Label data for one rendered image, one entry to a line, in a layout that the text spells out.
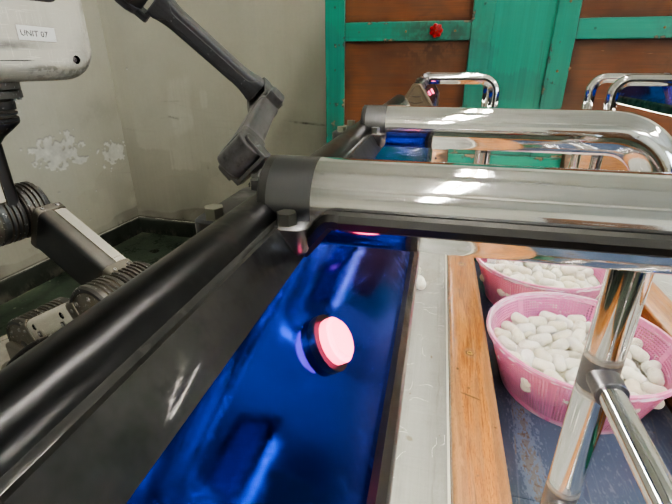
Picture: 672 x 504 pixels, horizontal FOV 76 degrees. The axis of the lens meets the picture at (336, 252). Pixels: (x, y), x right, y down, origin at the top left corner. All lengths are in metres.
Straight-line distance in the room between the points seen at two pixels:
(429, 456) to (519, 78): 1.34
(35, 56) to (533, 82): 1.38
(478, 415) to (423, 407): 0.07
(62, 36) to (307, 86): 1.80
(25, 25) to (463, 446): 0.89
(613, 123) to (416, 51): 1.41
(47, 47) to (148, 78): 2.20
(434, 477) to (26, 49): 0.87
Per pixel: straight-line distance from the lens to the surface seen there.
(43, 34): 0.94
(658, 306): 0.91
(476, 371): 0.63
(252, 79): 1.23
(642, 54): 1.75
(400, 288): 0.17
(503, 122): 0.25
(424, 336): 0.72
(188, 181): 3.10
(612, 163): 1.71
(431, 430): 0.57
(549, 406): 0.69
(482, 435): 0.54
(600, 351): 0.32
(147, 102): 3.15
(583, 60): 1.70
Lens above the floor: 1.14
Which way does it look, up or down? 24 degrees down
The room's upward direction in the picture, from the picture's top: straight up
